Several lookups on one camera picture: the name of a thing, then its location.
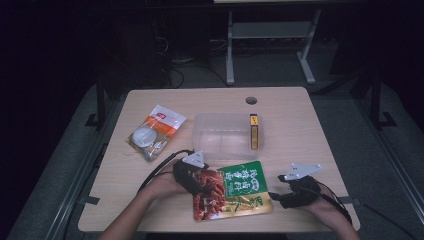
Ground clear plastic container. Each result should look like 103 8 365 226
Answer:
191 112 266 161

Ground grey tape strip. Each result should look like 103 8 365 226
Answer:
79 195 101 206
339 196 362 206

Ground orange and white clear packet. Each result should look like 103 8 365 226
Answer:
125 104 188 163

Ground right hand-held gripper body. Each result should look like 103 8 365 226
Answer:
279 162 323 210

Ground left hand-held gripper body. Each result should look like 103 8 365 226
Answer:
172 150 210 197

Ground thin black floor cable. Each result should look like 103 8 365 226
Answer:
359 200 418 240

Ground black floor cables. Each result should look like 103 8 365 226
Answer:
153 33 232 90

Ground white metal stand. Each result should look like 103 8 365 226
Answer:
225 8 323 86

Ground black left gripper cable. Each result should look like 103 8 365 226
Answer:
137 148 195 193

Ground small yellow brown box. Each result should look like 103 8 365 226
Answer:
249 113 260 151

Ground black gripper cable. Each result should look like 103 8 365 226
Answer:
137 148 195 193
312 179 354 225

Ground person's left hand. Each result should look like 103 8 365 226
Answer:
144 162 189 202

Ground black metal stand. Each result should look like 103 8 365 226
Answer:
369 68 398 130

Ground person's right hand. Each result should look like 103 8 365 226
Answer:
298 184 341 223

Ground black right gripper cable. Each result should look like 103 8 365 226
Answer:
312 179 354 225

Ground green and red food packet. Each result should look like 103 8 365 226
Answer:
192 160 274 222

